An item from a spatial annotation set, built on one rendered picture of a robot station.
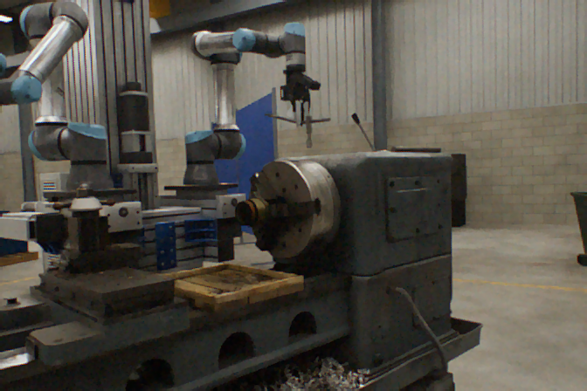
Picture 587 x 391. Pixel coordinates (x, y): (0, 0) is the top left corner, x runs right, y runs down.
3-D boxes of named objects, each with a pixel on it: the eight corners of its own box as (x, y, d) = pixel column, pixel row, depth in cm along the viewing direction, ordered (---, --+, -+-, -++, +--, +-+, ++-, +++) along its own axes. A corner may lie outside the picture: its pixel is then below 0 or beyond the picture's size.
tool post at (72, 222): (100, 247, 127) (97, 209, 126) (112, 250, 122) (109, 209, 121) (69, 250, 122) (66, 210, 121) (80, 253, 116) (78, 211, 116)
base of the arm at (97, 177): (58, 190, 169) (56, 161, 169) (99, 188, 181) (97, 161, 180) (79, 190, 160) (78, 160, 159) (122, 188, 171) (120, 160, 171)
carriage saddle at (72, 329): (105, 294, 141) (104, 273, 140) (193, 326, 107) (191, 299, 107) (-18, 318, 120) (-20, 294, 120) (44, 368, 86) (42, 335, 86)
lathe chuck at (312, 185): (264, 242, 175) (271, 154, 169) (328, 267, 153) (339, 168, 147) (244, 245, 168) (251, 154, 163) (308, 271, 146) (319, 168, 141)
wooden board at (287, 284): (228, 274, 164) (228, 262, 164) (304, 290, 138) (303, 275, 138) (145, 291, 143) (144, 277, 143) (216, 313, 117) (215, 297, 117)
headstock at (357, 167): (363, 243, 226) (361, 158, 224) (459, 252, 192) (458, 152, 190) (265, 261, 185) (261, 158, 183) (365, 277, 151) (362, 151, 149)
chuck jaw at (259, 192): (277, 205, 159) (262, 175, 164) (285, 196, 156) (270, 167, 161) (251, 208, 152) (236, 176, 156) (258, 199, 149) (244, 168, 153)
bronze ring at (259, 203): (255, 195, 154) (231, 197, 148) (274, 196, 147) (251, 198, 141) (257, 225, 155) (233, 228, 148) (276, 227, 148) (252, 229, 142)
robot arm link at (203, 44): (178, 28, 205) (245, 21, 169) (201, 32, 213) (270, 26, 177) (177, 57, 208) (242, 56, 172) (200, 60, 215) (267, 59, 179)
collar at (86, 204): (95, 209, 127) (94, 196, 127) (107, 209, 121) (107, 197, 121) (62, 210, 121) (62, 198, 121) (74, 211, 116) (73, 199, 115)
